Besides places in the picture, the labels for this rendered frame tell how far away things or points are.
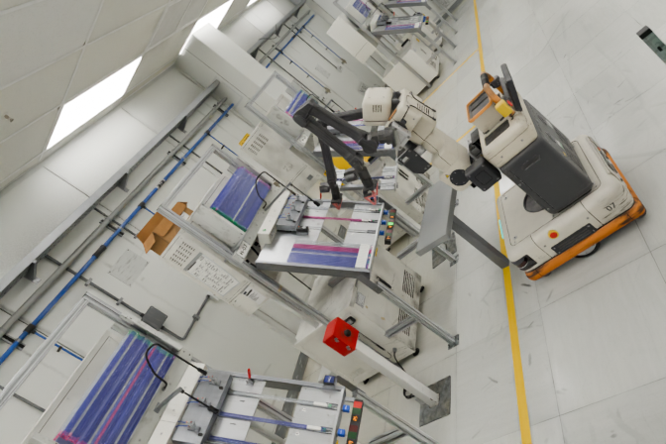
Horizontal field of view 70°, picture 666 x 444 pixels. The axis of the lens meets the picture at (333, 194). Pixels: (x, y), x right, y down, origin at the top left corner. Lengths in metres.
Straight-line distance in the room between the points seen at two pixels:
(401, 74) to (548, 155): 5.24
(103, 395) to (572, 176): 2.31
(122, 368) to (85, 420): 0.25
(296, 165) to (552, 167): 2.40
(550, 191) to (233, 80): 4.58
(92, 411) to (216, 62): 4.75
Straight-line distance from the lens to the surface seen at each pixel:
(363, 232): 3.11
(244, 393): 2.42
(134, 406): 2.36
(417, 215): 4.33
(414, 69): 7.47
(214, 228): 3.08
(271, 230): 3.10
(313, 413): 2.31
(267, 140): 4.22
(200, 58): 6.38
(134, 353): 2.44
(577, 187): 2.58
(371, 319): 3.14
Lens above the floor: 1.75
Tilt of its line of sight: 13 degrees down
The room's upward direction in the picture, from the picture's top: 53 degrees counter-clockwise
